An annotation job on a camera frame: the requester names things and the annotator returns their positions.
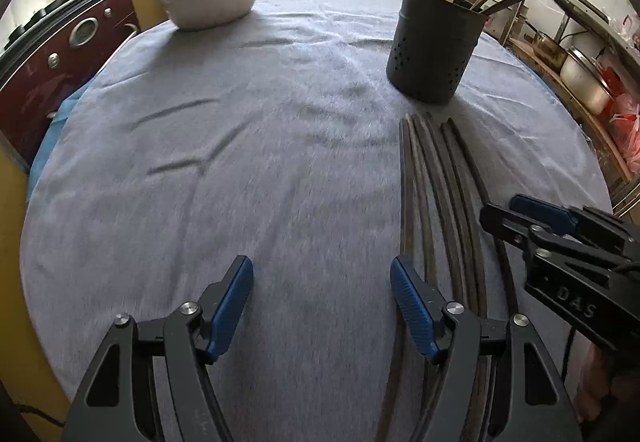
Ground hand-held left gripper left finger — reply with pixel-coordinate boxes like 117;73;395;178
60;256;255;442

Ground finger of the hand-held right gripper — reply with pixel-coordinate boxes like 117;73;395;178
510;194;581;237
480;204;538;247

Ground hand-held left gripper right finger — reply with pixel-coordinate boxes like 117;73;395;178
390;257;586;442

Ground pile of dark chopsticks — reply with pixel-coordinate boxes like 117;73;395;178
375;112;521;442

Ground black perforated utensil holder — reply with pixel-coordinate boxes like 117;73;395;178
386;0;488;105

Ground person's right hand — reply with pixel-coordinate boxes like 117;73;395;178
576;347;614;423

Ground wooden storage rack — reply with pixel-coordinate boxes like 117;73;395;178
500;0;640;217

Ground red plastic bag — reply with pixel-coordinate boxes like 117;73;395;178
600;66;640;165

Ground large metal pot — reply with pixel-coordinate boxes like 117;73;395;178
560;46;615;115

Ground grey table cloth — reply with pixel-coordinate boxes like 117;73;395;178
20;0;613;442

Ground small pot with glass lid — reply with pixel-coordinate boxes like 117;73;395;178
532;30;568;68

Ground blue under cloth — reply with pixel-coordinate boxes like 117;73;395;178
27;79;93;203

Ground dark red built-in appliance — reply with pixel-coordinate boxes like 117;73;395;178
0;0;141;167

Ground stack of white bowls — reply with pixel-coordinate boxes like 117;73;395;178
156;0;263;31

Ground black cable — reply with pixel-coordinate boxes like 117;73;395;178
561;329;577;385

